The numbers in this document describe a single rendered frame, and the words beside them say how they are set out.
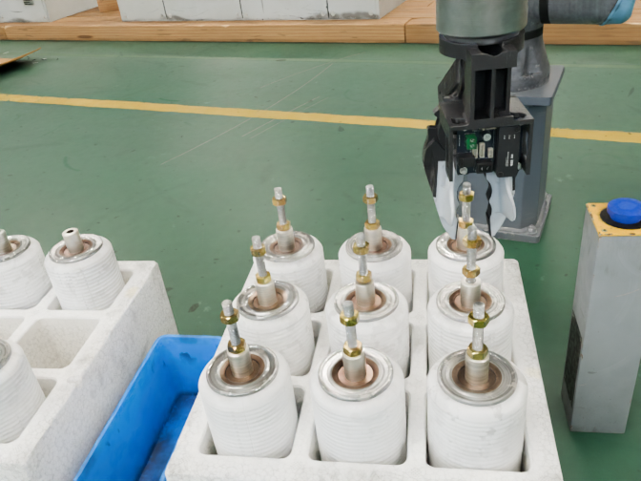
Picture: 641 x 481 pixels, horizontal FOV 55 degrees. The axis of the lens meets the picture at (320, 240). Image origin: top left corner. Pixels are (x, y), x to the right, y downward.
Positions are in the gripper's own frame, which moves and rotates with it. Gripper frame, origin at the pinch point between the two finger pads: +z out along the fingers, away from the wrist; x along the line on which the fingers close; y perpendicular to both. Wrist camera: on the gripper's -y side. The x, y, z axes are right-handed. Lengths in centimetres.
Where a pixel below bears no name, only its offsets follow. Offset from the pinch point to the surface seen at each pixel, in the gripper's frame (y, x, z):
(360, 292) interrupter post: 0.1, -12.3, 8.0
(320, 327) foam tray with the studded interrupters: -6.4, -18.1, 18.0
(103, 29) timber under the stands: -275, -136, 29
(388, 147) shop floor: -102, -2, 35
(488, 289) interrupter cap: -0.9, 2.3, 9.8
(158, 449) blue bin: -3, -43, 35
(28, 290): -17, -61, 15
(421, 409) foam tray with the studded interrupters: 9.6, -6.9, 17.1
